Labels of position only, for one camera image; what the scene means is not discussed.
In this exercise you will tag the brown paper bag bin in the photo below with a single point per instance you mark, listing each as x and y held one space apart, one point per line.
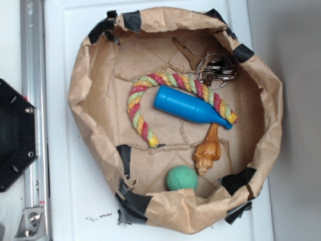
119 69

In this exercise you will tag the orange spiral seashell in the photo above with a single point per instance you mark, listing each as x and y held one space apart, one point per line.
208 151

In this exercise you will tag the green golf ball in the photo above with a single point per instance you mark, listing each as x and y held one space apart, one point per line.
182 177

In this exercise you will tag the silver key bunch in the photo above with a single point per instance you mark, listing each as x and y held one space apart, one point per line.
213 67

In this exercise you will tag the metal corner bracket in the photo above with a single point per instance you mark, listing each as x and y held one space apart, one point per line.
32 225

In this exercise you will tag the blue plastic bottle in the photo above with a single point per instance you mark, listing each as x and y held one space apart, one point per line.
189 107

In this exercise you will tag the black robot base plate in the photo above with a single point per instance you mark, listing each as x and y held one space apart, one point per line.
18 135

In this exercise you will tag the aluminium extrusion rail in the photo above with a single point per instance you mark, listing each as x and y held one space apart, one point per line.
37 191

